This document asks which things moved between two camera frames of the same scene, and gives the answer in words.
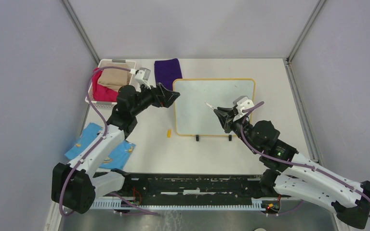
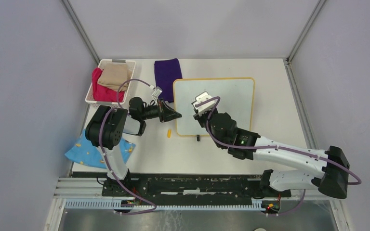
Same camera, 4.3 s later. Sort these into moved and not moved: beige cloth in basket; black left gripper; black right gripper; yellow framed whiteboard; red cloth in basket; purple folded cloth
Moved: black right gripper; black left gripper
Not moved: beige cloth in basket; purple folded cloth; red cloth in basket; yellow framed whiteboard
